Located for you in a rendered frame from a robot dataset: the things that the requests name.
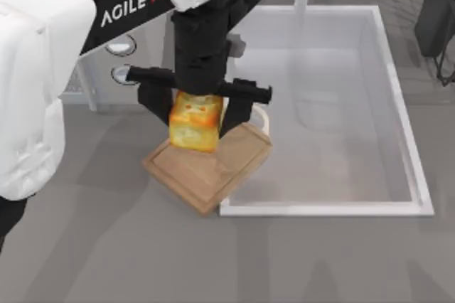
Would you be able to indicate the white sink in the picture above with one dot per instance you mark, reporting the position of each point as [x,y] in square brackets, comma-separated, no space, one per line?
[330,146]

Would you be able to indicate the black chair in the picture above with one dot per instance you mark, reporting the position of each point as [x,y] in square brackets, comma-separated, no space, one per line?
[434,15]

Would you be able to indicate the golden bread loaf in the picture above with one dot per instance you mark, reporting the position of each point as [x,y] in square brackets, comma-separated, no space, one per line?
[193,128]

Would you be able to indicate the grey rounded camera box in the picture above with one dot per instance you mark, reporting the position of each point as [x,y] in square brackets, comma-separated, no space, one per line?
[237,47]

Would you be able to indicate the round microwave knob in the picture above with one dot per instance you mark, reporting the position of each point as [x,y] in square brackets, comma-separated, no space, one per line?
[119,74]
[122,46]

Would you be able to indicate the wooden cutting board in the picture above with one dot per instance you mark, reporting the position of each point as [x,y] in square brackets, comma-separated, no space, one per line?
[209,178]

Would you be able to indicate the pale microwave oven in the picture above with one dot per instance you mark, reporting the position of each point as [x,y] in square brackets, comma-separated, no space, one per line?
[151,45]

